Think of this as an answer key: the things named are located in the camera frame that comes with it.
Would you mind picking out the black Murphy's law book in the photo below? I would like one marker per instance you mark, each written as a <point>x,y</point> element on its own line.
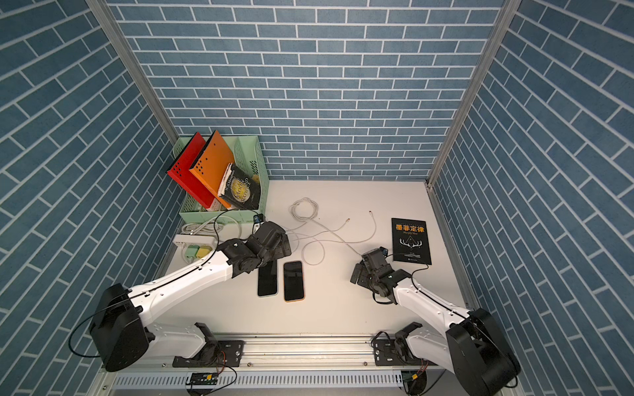
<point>410,241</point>

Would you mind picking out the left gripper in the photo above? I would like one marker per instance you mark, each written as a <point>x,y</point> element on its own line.
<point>281,251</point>

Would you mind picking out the aluminium front rail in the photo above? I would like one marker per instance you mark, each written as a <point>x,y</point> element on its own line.
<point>271,352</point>

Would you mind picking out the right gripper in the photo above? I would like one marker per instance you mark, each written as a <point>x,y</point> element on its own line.
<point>361,277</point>

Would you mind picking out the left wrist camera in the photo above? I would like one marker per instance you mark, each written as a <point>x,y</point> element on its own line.
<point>257,218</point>

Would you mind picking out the orange folder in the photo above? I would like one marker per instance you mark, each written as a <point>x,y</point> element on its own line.
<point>210,165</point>

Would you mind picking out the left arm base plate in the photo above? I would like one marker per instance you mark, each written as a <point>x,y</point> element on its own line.
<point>223,353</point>

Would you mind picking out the Moon and Sixpence book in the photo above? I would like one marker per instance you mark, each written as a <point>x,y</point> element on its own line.
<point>239,189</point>

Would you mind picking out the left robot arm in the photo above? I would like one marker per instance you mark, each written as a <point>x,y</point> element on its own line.
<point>125,328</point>

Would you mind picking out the mint green perforated basket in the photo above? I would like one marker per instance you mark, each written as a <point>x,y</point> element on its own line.
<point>249,157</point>

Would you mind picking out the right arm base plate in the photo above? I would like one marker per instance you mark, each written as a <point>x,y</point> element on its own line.
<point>397,352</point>

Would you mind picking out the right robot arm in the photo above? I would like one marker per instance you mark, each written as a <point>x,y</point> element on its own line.
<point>467,343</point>

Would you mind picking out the red folder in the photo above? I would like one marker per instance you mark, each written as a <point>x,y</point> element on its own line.
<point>180,172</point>

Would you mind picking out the yellow charger plug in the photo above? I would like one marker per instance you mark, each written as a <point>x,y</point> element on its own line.
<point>203,251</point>

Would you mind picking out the green charger plug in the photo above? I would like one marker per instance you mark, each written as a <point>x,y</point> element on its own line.
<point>190,252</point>

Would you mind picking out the phone with light blue case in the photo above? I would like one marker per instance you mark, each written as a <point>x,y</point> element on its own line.
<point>267,279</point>

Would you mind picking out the small black controller board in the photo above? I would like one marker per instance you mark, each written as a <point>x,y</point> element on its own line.
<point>203,379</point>

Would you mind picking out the phone with pink case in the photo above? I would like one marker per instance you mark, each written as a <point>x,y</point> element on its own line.
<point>293,281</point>

